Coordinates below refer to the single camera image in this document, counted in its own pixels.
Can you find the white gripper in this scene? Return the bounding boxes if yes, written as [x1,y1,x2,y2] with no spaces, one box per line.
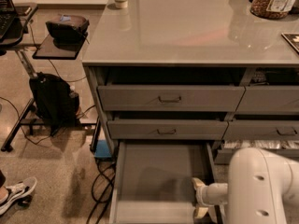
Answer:
[192,177,228,219]

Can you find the grey drawer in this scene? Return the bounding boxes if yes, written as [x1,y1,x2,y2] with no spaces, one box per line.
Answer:
[97,85,245,112]
[107,119,228,140]
[109,140,224,224]
[223,120,299,140]
[237,86,299,113]
[214,140,299,164]

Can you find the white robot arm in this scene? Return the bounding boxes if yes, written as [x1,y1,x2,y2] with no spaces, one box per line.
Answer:
[192,147,299,224]

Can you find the grey drawer cabinet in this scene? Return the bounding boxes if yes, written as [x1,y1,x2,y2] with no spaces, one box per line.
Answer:
[81,0,299,166]

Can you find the blue box on floor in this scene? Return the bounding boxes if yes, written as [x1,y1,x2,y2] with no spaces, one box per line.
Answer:
[94,140,111,159]

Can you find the black backpack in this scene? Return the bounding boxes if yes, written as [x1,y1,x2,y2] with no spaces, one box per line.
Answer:
[29,72,79,136]

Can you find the white sneaker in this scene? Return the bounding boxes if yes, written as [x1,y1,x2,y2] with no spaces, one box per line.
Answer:
[0,176,37,215]

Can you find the dark card on counter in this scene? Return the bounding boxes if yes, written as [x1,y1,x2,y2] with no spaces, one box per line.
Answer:
[281,33,299,53]

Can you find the jar of nuts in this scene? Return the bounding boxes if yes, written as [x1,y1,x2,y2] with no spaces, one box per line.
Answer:
[250,0,296,20]

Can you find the black rolling laptop stand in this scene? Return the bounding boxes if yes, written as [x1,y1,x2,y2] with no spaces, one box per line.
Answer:
[0,3,88,152]

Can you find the black pouch on tray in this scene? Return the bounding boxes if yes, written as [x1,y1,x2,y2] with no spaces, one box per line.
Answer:
[46,14,90,41]

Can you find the black laptop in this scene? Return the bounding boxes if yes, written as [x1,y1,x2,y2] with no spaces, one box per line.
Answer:
[0,0,17,39]

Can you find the black floor cables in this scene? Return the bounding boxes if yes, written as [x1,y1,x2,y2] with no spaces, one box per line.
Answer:
[85,159,117,224]

